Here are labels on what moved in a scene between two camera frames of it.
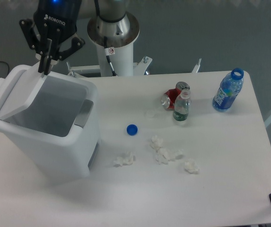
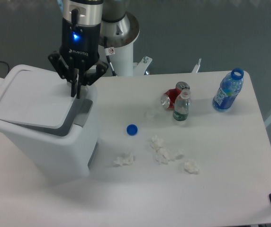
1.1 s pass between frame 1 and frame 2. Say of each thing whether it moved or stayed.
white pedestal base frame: stayed
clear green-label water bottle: stayed
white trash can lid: moved
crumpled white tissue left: stayed
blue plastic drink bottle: stayed
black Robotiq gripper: moved
